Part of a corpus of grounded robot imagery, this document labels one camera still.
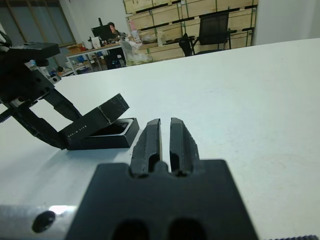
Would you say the pink and white package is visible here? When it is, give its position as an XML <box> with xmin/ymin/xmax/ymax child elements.
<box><xmin>127</xmin><ymin>19</ymin><xmax>142</xmax><ymax>44</ymax></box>

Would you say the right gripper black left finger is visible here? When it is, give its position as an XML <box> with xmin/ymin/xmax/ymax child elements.
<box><xmin>129</xmin><ymin>118</ymin><xmax>163</xmax><ymax>176</ymax></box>

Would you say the black computer monitor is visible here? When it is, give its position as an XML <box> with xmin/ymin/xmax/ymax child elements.
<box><xmin>91</xmin><ymin>17</ymin><xmax>112</xmax><ymax>42</ymax></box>

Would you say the seated person dark hair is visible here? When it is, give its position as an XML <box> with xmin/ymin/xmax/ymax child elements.
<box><xmin>106</xmin><ymin>21</ymin><xmax>121</xmax><ymax>41</ymax></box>

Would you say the large crinkled plastic bag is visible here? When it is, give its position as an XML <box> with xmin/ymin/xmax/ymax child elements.
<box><xmin>121</xmin><ymin>39</ymin><xmax>153</xmax><ymax>67</ymax></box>

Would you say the large window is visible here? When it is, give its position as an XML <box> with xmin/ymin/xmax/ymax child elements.
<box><xmin>0</xmin><ymin>0</ymin><xmax>76</xmax><ymax>47</ymax></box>

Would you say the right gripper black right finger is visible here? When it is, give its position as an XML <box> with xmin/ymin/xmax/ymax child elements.
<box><xmin>169</xmin><ymin>117</ymin><xmax>201</xmax><ymax>176</ymax></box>

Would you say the wooden crate stack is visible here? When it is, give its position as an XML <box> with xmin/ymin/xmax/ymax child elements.
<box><xmin>123</xmin><ymin>0</ymin><xmax>258</xmax><ymax>62</ymax></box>

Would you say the black computer tower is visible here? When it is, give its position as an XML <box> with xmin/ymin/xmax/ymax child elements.
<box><xmin>103</xmin><ymin>48</ymin><xmax>126</xmax><ymax>70</ymax></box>

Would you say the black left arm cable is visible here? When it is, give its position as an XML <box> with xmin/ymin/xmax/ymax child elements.
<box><xmin>0</xmin><ymin>30</ymin><xmax>13</xmax><ymax>52</ymax></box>

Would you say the white frame wooden top desk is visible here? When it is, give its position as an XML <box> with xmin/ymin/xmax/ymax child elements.
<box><xmin>65</xmin><ymin>41</ymin><xmax>128</xmax><ymax>76</ymax></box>

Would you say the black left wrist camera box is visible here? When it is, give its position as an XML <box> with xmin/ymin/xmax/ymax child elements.
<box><xmin>8</xmin><ymin>41</ymin><xmax>62</xmax><ymax>67</ymax></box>

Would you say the black box base white insert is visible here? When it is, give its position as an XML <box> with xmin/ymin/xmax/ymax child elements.
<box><xmin>66</xmin><ymin>116</ymin><xmax>140</xmax><ymax>151</ymax></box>

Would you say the orange cardboard box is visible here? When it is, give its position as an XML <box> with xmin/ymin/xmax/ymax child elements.
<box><xmin>66</xmin><ymin>43</ymin><xmax>87</xmax><ymax>54</ymax></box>

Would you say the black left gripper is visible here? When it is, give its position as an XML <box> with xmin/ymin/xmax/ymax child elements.
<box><xmin>0</xmin><ymin>59</ymin><xmax>83</xmax><ymax>151</ymax></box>

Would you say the black box lid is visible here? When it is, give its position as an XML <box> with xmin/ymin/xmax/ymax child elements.
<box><xmin>66</xmin><ymin>92</ymin><xmax>130</xmax><ymax>151</ymax></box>

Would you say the black office chair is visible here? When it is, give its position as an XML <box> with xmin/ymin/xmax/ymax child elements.
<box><xmin>178</xmin><ymin>11</ymin><xmax>237</xmax><ymax>57</ymax></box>

